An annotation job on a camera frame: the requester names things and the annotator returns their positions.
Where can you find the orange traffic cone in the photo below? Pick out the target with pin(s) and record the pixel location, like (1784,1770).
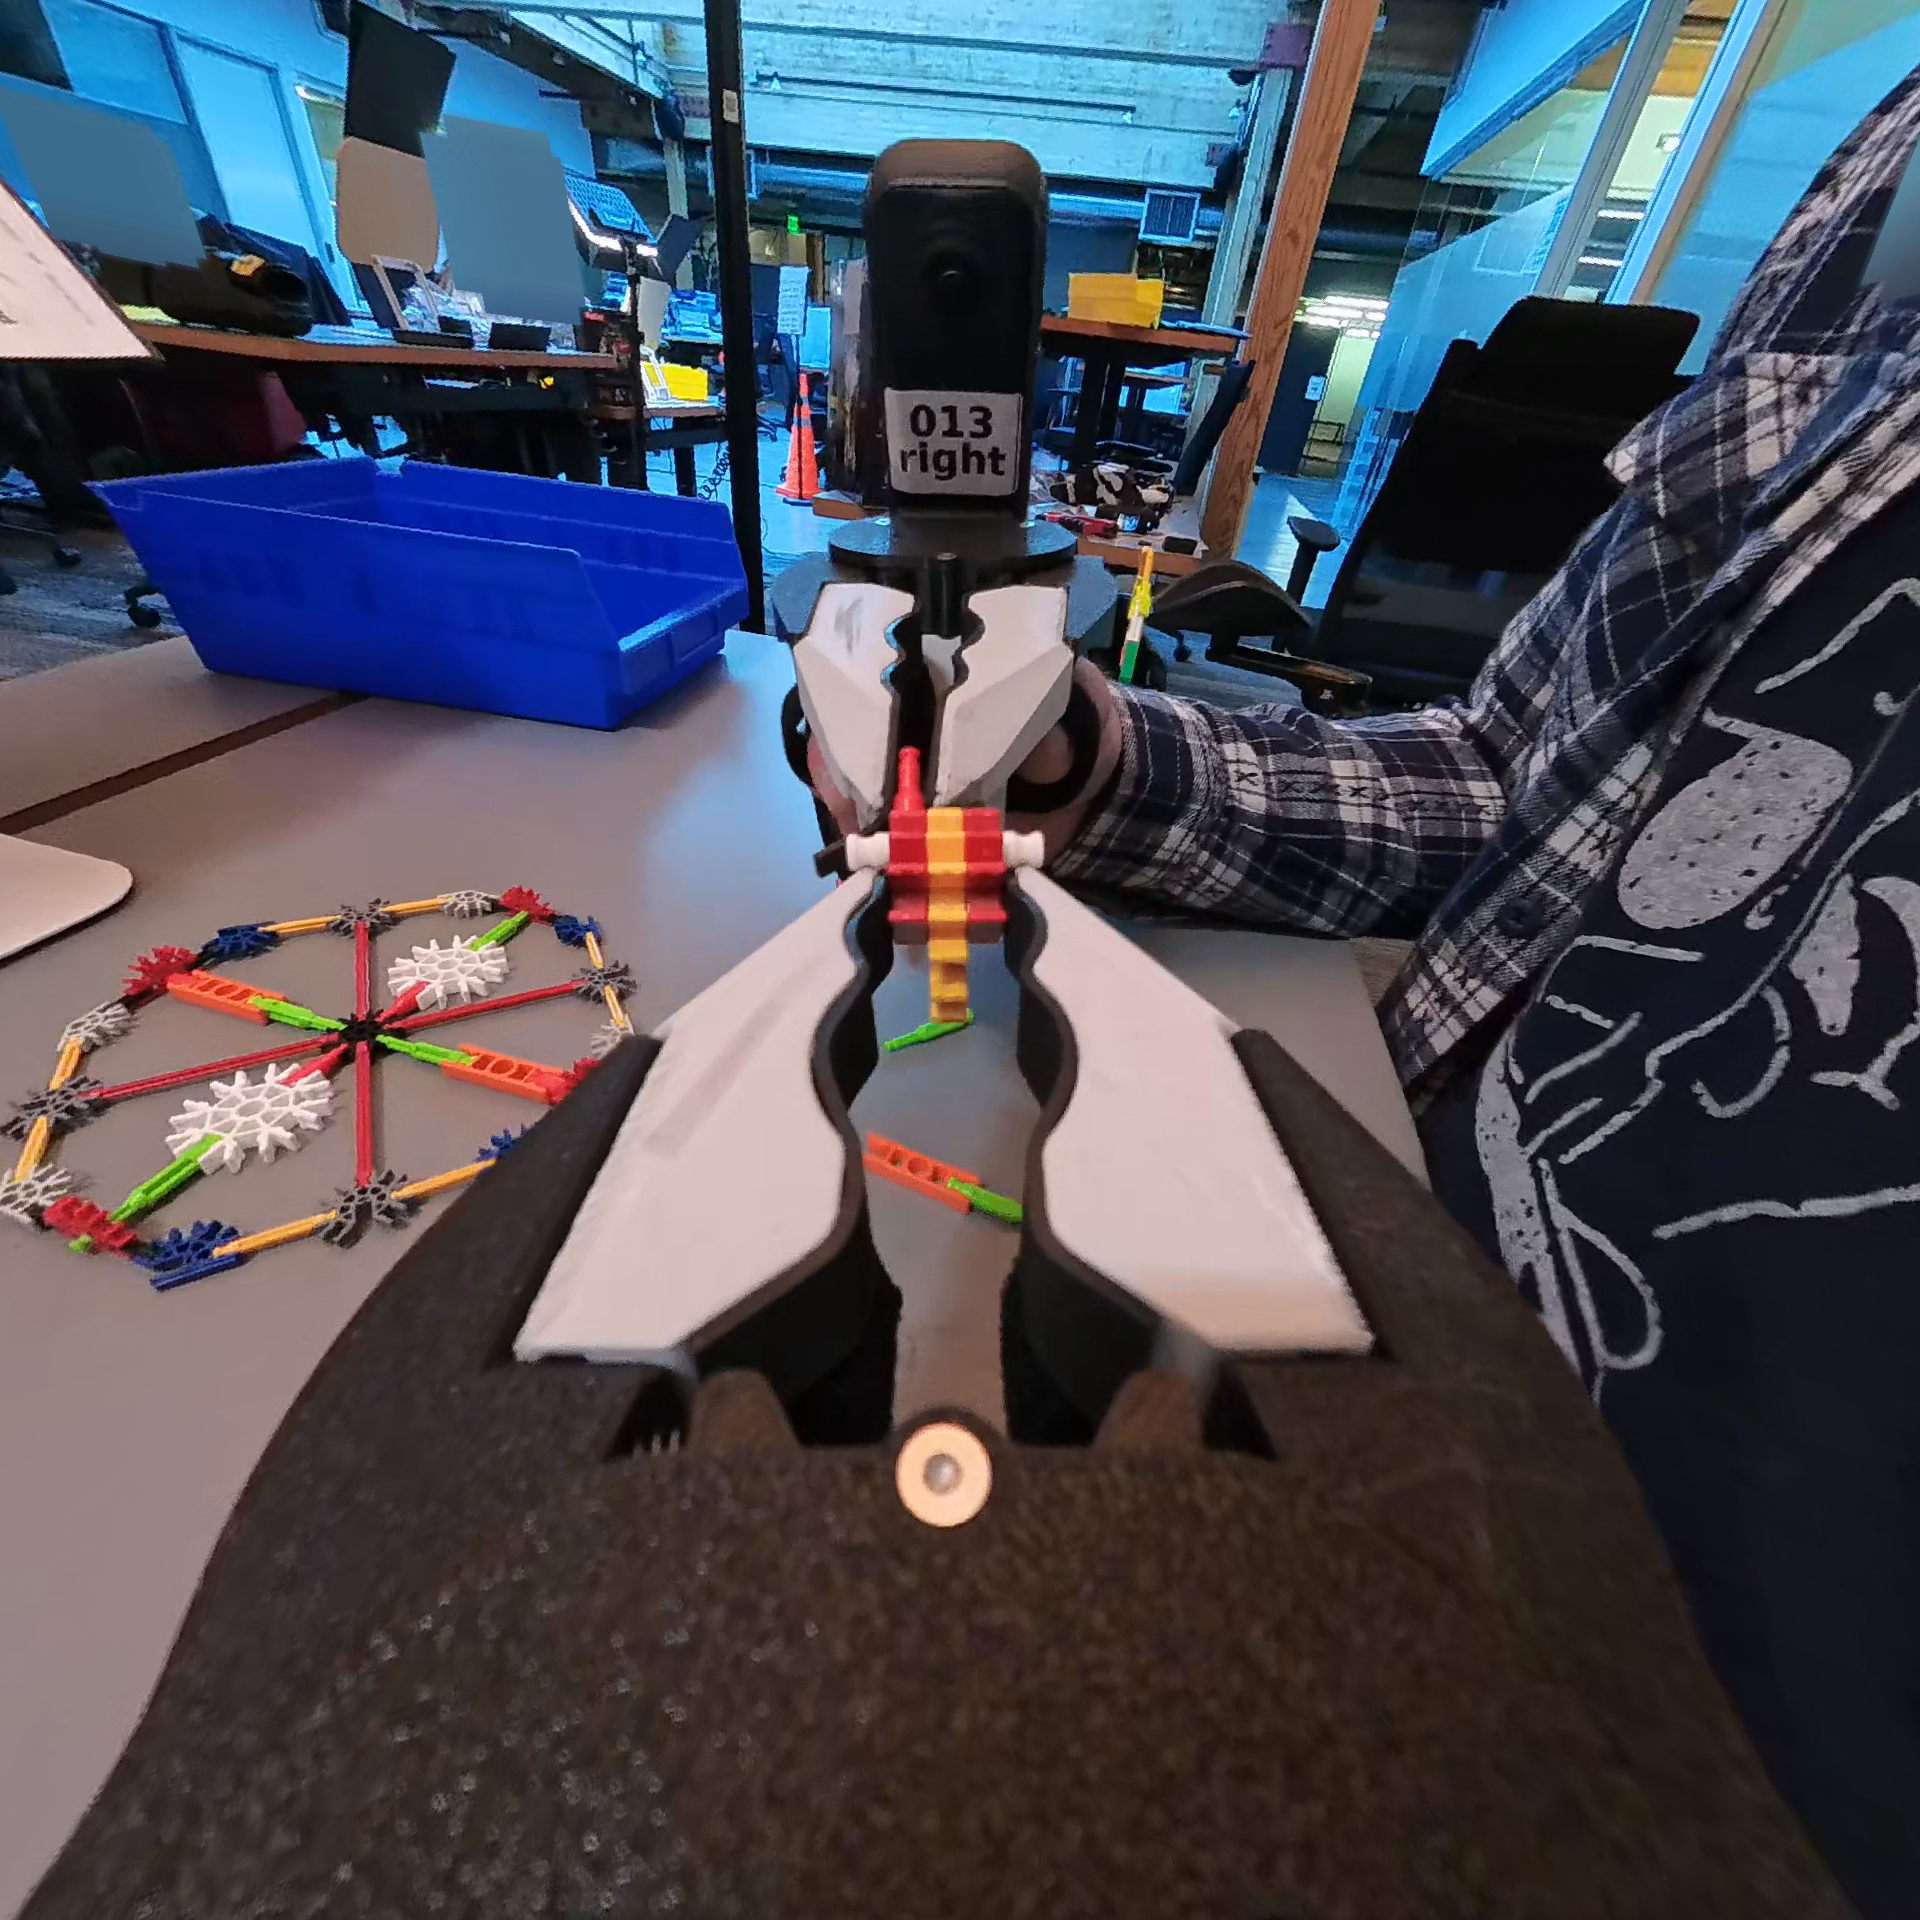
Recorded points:
(801,451)

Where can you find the person's right hand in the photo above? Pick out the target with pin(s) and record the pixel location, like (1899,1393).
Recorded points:
(1083,758)

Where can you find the black panel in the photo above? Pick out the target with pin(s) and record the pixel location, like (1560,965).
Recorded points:
(399,74)

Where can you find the black metal pole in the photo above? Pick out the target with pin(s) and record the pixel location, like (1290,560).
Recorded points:
(733,301)

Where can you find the white paper sheet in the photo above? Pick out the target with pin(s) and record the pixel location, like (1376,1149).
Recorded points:
(60,301)

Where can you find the red yellow toy block assembly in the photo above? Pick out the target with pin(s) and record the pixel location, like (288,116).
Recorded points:
(939,870)

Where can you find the brown cardboard sheet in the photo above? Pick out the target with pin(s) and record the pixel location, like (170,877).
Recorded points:
(383,203)

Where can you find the small red toy rod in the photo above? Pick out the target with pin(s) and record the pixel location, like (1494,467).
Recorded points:
(909,776)

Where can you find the wooden post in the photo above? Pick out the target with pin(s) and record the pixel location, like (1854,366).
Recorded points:
(1290,271)

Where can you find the long wooden desk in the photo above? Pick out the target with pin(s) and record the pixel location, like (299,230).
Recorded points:
(374,356)

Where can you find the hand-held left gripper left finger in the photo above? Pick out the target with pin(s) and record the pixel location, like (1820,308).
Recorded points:
(704,1185)

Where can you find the yellow storage bin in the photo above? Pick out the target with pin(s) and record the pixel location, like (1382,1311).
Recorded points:
(1118,301)

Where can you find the orange connector with green rod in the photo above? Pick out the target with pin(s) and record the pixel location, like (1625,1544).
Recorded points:
(909,1162)

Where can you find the small wooden desk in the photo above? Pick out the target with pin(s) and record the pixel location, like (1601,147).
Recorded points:
(1140,333)

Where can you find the short green toy rod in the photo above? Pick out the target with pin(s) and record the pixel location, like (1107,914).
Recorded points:
(919,1034)

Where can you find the person's right forearm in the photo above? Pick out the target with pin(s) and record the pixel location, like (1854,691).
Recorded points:
(1275,810)

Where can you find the black office chair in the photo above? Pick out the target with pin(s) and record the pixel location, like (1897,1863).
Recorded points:
(1500,451)

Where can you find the colourful toy wheel construction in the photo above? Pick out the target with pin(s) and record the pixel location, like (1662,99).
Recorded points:
(254,1119)

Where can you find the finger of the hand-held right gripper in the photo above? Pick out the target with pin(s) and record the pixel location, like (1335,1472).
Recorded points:
(1012,675)
(848,691)

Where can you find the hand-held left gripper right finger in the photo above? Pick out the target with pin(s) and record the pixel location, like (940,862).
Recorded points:
(1185,1185)

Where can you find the plain blue plastic bin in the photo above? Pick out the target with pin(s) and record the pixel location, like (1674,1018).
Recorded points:
(420,601)

